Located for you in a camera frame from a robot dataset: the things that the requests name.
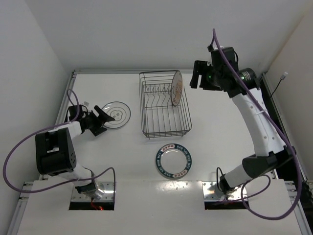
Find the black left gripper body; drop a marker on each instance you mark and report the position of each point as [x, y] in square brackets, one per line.
[97, 121]

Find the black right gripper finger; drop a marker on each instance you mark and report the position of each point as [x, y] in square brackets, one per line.
[199, 69]
[205, 83]

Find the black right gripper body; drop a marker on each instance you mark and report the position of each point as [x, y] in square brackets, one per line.
[204, 77]

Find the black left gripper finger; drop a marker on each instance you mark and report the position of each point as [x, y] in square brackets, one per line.
[102, 115]
[97, 129]

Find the white plate with orange sunburst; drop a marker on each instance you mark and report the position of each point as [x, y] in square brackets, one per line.
[176, 88]

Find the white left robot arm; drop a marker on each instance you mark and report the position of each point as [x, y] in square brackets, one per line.
[55, 154]

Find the white plate with flower emblem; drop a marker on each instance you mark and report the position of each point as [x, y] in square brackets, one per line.
[119, 111]

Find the white plate with teal rim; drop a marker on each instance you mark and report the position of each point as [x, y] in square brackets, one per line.
[173, 161]

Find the grey wire dish rack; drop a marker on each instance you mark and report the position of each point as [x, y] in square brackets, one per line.
[159, 118]

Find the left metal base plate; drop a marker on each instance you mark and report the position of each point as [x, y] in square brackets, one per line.
[104, 194]

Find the metal base plate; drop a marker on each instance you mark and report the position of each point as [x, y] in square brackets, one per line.
[212, 194]
[104, 194]

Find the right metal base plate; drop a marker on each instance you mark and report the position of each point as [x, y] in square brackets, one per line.
[212, 194]

